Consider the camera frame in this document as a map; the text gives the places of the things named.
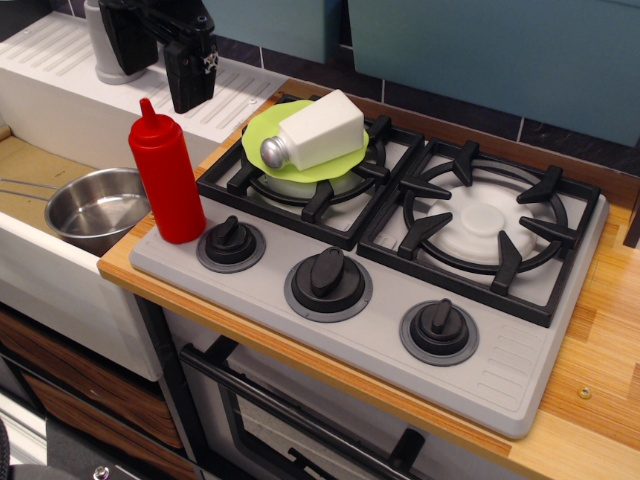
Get stainless steel pot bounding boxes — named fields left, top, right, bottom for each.
left=3, top=167, right=151, bottom=257

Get toy oven door black handle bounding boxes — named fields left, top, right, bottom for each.
left=180, top=337, right=424, bottom=479

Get wooden drawer front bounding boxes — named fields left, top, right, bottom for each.
left=1, top=305, right=197, bottom=479

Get white toy sink unit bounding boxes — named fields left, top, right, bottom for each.
left=1, top=13, right=285, bottom=381

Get black burner grate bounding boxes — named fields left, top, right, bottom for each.
left=358, top=140, right=606, bottom=327
left=197, top=115, right=425, bottom=250

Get black stove knob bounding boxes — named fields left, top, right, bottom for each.
left=197, top=215, right=266, bottom=274
left=399, top=298, right=480, bottom=367
left=284, top=247, right=373, bottom=323

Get black right burner grate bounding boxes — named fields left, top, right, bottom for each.
left=358, top=140, right=606, bottom=327

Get white burner cap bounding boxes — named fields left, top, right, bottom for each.
left=414, top=170, right=554, bottom=265
left=251, top=171, right=371, bottom=207

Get light green plastic plate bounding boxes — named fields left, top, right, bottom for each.
left=241, top=100, right=369, bottom=183

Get red ketchup squeeze bottle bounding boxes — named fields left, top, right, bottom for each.
left=128, top=98, right=206, bottom=244

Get grey toy stove top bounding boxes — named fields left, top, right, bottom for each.
left=128, top=94, right=610, bottom=441

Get grey toy faucet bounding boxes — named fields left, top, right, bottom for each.
left=84, top=0, right=145, bottom=85

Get white salt shaker silver cap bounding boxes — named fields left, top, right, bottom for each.
left=259, top=90, right=365, bottom=171

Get white left burner cap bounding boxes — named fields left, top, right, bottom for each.
left=251, top=171, right=371, bottom=207

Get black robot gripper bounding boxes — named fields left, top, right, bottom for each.
left=99, top=0, right=219, bottom=113

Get black braided cable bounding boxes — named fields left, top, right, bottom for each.
left=0, top=417, right=12, bottom=476

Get white right burner cap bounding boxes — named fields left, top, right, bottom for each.
left=414, top=170, right=554, bottom=265

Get black left burner grate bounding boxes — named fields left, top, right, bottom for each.
left=197, top=115, right=425, bottom=250

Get black right stove knob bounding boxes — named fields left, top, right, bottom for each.
left=399, top=298, right=480, bottom=367

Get black left stove knob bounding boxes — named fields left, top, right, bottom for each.
left=197, top=215, right=266, bottom=274

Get black middle stove knob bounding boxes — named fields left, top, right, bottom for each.
left=284, top=247, right=373, bottom=323

